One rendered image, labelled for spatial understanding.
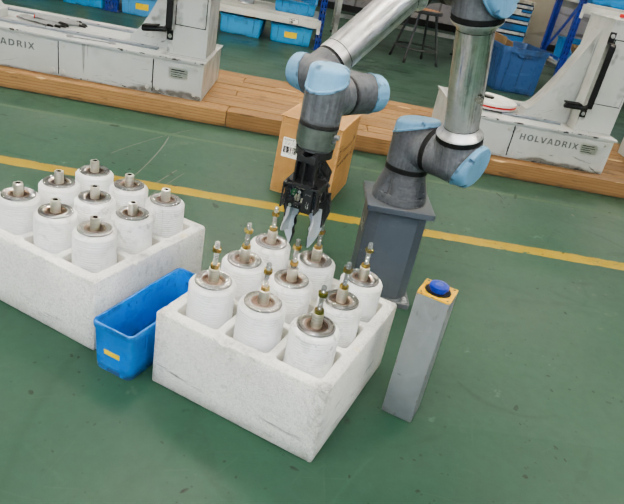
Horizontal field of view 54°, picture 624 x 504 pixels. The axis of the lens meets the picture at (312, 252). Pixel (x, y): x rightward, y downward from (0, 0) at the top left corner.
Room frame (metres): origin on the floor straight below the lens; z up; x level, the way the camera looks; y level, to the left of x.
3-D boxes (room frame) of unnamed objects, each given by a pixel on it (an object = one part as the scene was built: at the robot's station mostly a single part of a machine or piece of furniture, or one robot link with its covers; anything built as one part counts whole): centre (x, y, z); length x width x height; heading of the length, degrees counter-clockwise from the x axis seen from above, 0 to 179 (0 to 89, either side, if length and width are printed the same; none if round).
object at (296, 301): (1.12, 0.03, 0.16); 0.10 x 0.10 x 0.18
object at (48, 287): (1.32, 0.54, 0.09); 0.39 x 0.39 x 0.18; 68
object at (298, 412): (1.12, 0.03, 0.09); 0.39 x 0.39 x 0.18; 69
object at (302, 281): (1.12, 0.03, 0.25); 0.08 x 0.08 x 0.01
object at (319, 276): (1.23, -0.01, 0.16); 0.10 x 0.10 x 0.18
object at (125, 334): (1.14, 0.32, 0.06); 0.30 x 0.11 x 0.12; 159
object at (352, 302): (1.08, -0.08, 0.25); 0.08 x 0.08 x 0.01
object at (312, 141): (1.11, 0.03, 0.57); 0.08 x 0.08 x 0.05
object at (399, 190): (1.60, -0.21, 0.35); 0.15 x 0.15 x 0.10
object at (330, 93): (1.11, 0.03, 0.65); 0.09 x 0.08 x 0.11; 140
